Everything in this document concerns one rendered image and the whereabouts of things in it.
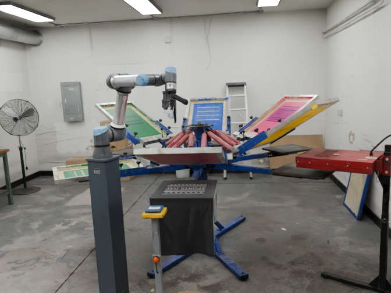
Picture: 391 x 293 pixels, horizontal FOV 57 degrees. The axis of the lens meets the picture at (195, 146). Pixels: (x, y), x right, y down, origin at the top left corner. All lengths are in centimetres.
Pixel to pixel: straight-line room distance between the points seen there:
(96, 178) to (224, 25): 488
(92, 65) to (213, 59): 240
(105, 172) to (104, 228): 44
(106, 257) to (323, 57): 545
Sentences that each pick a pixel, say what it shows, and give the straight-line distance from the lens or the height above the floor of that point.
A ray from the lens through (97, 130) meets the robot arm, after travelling 275.
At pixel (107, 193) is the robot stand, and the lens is 277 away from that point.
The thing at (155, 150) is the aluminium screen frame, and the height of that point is 129.
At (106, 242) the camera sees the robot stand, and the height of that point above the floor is 55.
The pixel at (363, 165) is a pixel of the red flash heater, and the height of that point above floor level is 108.
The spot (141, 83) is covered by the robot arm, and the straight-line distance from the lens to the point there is 230.
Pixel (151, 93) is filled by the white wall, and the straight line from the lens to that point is 718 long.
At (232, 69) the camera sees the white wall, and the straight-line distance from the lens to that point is 699.
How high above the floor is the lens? 168
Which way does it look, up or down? 9 degrees down
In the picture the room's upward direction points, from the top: 2 degrees counter-clockwise
